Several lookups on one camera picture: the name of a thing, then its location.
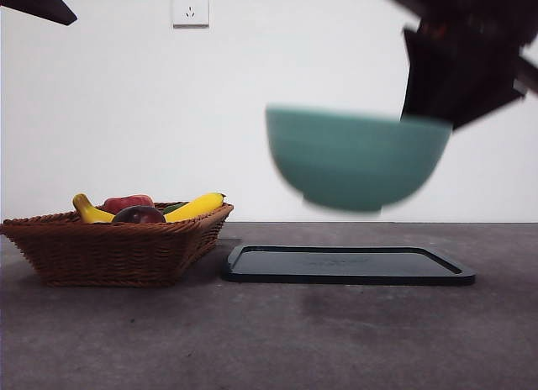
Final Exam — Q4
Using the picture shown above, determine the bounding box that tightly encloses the teal ribbed bowl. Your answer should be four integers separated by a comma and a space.
264, 103, 454, 217

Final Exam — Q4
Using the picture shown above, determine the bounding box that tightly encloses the dark purple plum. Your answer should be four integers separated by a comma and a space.
111, 205, 167, 225

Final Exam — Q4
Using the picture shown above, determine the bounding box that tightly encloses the red apple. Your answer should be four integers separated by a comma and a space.
103, 194, 155, 214

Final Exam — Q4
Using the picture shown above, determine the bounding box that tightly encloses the dark green rectangular tray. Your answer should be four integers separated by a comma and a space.
221, 244, 477, 286

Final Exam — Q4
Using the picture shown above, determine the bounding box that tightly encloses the brown wicker basket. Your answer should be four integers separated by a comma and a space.
0, 203, 235, 288

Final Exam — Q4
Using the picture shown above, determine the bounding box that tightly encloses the yellow banana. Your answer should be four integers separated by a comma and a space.
72, 192, 227, 224

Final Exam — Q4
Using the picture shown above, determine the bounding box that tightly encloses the white wall socket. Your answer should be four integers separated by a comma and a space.
171, 0, 210, 29

